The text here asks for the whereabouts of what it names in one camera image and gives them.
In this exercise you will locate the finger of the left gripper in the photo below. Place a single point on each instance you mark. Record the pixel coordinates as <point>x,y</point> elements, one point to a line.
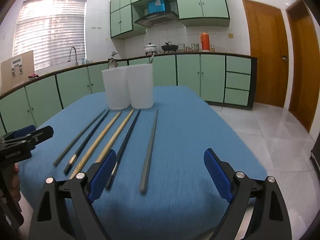
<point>40,135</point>
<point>20,132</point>

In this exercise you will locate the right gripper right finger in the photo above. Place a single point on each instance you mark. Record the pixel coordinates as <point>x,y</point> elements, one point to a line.
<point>270,218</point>

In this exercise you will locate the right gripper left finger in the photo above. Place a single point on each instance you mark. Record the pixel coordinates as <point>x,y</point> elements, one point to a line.
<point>51,219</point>

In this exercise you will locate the dark grey chopstick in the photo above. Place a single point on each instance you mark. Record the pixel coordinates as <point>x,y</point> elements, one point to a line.
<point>70,145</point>

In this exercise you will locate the large silver metal spoon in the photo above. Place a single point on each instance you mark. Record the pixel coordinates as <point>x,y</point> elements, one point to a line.
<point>112,63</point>

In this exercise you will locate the grey metal chopstick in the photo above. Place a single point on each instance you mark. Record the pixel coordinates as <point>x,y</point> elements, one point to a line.
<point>147,163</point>

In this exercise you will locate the green lower kitchen cabinets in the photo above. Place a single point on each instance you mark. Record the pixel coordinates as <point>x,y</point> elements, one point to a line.
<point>217,78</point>

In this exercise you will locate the green kitchen cabinets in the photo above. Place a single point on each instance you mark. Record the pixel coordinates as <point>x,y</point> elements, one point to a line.
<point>217,78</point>
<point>192,13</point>

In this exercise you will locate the green upper kitchen cabinets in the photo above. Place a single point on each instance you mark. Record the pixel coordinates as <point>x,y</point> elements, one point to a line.
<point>192,13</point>

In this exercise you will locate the person's left hand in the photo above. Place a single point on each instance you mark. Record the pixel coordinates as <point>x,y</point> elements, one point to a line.
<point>14,182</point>

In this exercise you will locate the light wooden chopstick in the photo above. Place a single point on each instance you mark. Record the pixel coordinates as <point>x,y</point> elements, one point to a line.
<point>114,137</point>
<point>87,155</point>

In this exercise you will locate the cardboard box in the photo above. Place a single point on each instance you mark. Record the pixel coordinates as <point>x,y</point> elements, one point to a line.
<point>16,70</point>

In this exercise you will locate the white plastic utensil holder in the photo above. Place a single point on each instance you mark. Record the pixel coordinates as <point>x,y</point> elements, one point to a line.
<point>129,86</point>

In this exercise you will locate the white window blinds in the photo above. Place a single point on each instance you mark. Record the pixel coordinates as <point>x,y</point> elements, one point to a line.
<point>53,29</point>

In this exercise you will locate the blue table cloth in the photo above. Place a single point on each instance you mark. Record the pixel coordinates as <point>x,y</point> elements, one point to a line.
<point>181,201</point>

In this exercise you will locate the white enamel pot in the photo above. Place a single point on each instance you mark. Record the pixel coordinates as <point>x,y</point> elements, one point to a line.
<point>150,49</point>

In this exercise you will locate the black wok with lid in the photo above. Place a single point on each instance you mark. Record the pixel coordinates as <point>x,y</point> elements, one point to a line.
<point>169,47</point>

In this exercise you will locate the black range hood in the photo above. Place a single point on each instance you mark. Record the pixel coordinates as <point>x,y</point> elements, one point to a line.
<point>157,18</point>

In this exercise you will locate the glass jar on counter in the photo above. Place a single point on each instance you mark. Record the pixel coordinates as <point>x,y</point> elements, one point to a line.
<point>181,47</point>

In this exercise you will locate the blue box above hood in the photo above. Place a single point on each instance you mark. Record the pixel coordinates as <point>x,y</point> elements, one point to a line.
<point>156,6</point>

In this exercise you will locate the brown wooden door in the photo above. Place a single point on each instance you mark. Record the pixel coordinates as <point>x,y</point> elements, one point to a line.
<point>268,43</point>
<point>305,88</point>

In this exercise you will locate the orange thermos flask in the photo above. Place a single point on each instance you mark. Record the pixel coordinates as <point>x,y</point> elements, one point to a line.
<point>205,43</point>

